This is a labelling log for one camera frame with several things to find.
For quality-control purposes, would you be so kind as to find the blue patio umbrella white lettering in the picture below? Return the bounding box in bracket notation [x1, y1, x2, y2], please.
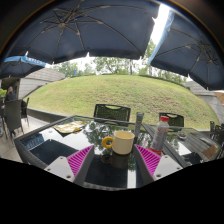
[0, 55, 47, 80]

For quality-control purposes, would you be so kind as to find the dark wicker armchair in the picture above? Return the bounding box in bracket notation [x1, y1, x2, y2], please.
[3, 99, 24, 138]

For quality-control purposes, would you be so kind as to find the grey upright tube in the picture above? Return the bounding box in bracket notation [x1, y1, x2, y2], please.
[134, 112, 145, 138]

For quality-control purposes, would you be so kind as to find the red-capped drink bottle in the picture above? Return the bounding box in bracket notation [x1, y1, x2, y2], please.
[150, 115, 170, 153]

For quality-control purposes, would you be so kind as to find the small round ashtray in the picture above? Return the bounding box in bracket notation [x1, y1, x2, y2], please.
[177, 130, 188, 140]

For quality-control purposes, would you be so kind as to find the person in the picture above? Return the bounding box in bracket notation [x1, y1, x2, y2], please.
[3, 85, 17, 103]

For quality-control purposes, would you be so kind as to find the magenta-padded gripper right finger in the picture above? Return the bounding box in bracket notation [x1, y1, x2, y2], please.
[132, 143, 184, 187]

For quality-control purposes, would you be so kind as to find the yellow crumpled packet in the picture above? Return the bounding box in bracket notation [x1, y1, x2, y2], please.
[53, 120, 88, 135]

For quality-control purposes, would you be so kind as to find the dark mesh-back patio chair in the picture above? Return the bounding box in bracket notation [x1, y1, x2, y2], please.
[158, 112, 185, 128]
[93, 103, 132, 123]

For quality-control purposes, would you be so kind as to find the flat round red coaster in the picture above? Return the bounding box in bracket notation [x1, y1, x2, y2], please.
[146, 147, 163, 157]

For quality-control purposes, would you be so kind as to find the large navy patio umbrella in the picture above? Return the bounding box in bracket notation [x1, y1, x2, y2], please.
[0, 0, 161, 66]
[148, 9, 224, 91]

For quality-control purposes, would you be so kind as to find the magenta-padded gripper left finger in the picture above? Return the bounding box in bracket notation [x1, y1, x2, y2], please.
[44, 144, 97, 187]

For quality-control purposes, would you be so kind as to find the dark slim patio chair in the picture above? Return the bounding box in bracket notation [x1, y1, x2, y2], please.
[20, 97, 30, 128]

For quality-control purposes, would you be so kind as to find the dark wicker patio chair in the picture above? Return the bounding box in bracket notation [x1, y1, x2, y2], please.
[209, 120, 224, 144]

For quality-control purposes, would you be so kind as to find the cream mug with yellow handle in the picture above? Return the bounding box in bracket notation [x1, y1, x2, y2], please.
[101, 130, 136, 156]

